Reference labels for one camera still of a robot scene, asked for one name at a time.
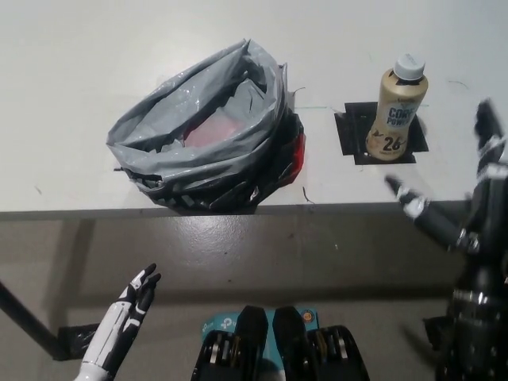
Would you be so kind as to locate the dark thread scrap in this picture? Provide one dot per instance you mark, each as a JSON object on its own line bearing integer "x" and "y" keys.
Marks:
{"x": 307, "y": 195}

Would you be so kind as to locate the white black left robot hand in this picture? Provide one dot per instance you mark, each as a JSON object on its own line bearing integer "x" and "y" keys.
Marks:
{"x": 127, "y": 309}

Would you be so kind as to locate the pink item inside bag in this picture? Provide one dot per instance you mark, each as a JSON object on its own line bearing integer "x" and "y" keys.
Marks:
{"x": 216, "y": 131}

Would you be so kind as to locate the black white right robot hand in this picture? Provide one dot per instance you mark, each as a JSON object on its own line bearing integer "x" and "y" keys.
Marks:
{"x": 486, "y": 190}

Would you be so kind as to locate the black tape square mark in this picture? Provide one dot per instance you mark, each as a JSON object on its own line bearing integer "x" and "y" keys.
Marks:
{"x": 351, "y": 131}

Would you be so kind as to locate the grey plastic bag bin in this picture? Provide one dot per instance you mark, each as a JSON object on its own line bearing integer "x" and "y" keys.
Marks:
{"x": 222, "y": 158}

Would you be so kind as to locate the black ribbed robot body block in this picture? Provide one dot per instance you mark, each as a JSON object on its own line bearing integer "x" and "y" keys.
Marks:
{"x": 234, "y": 349}
{"x": 317, "y": 353}

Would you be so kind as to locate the beige protein shake bottle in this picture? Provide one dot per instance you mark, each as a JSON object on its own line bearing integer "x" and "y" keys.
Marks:
{"x": 393, "y": 119}

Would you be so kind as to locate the black table leg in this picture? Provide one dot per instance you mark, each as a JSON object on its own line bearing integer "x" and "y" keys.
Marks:
{"x": 28, "y": 317}

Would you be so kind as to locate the black floor tape patch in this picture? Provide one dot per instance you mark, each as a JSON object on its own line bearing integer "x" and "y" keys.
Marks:
{"x": 434, "y": 331}
{"x": 75, "y": 341}

